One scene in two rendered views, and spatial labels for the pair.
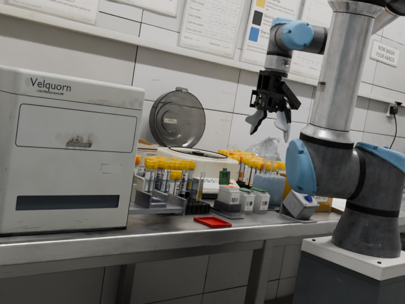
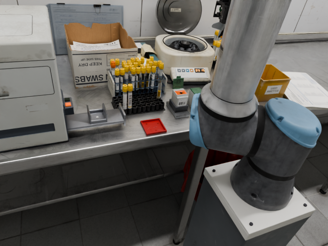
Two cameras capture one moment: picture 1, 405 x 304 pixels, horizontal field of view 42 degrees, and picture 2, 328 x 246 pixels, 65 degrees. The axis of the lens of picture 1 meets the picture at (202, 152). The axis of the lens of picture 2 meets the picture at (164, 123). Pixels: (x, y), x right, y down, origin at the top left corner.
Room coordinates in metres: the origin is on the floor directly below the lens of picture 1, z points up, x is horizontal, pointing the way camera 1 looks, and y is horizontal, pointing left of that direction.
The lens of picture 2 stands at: (0.68, -0.28, 1.40)
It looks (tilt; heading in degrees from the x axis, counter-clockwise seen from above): 38 degrees down; 17
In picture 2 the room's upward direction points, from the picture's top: 8 degrees clockwise
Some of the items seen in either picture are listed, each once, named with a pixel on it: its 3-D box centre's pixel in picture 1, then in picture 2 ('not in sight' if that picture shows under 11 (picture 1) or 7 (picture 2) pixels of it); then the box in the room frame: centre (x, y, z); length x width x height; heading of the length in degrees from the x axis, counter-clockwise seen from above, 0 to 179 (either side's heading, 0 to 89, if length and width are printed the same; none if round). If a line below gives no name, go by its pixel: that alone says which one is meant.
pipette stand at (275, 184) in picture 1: (267, 191); not in sight; (1.61, -0.22, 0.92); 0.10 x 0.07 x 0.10; 128
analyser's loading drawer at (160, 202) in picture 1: (143, 202); (89, 116); (1.18, 0.11, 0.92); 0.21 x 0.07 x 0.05; 134
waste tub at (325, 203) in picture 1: (305, 192); (263, 82); (1.72, -0.35, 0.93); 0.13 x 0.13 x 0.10; 40
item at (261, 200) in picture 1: (258, 200); not in sight; (1.52, -0.18, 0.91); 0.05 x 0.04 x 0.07; 44
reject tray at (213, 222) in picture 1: (212, 222); (153, 126); (1.29, -0.05, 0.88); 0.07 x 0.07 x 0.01; 44
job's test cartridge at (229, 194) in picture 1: (228, 198); (179, 99); (1.42, -0.09, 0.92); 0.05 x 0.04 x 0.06; 44
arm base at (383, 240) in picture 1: (369, 226); (266, 172); (1.18, -0.40, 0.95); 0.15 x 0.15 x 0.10
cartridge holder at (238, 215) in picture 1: (226, 208); (178, 106); (1.42, -0.09, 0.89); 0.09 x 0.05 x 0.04; 44
